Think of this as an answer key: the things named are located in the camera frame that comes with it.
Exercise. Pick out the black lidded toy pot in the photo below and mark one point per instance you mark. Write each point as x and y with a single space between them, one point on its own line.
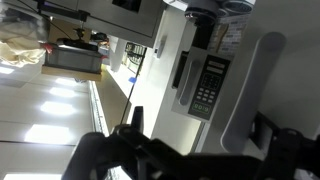
202 12

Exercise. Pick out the wooden top desk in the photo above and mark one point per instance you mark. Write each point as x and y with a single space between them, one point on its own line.
113 100

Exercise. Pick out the white freezer door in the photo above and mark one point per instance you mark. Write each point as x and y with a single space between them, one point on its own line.
291 98

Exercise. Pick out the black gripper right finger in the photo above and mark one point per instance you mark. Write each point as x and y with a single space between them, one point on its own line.
286 150

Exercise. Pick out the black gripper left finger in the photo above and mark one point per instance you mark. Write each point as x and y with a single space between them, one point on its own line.
128 148

